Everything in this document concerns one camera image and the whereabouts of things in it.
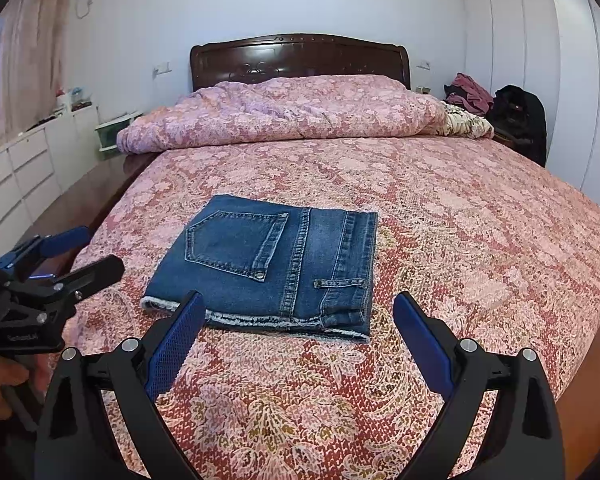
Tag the dark wooden headboard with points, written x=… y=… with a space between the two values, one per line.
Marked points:
x=300 y=55

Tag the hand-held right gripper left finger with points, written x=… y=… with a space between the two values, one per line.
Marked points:
x=177 y=345

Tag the pinkish curtain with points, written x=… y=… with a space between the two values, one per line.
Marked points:
x=25 y=60

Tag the low white drawer cabinet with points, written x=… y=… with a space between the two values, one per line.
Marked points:
x=30 y=160

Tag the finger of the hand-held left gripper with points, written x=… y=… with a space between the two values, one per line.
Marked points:
x=95 y=272
x=65 y=240

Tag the blue denim pants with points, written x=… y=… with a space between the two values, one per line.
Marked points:
x=280 y=260

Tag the pink floral bedspread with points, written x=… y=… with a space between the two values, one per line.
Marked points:
x=455 y=235

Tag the black bag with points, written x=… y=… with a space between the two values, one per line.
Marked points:
x=520 y=115

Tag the tall white wardrobe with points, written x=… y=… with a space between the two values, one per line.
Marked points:
x=530 y=35

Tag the pink floral duvet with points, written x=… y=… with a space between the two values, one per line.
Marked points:
x=290 y=110

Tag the white wall outlet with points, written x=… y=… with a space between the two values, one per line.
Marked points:
x=162 y=69

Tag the maroon clothes pile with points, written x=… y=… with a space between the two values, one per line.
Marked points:
x=470 y=91

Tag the white and green storage box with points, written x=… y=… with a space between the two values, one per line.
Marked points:
x=111 y=132

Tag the cream floral pillow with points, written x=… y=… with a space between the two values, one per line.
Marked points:
x=467 y=122

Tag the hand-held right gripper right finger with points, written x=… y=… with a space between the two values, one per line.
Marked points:
x=422 y=350

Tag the pile of small household items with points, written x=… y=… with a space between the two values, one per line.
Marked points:
x=75 y=100

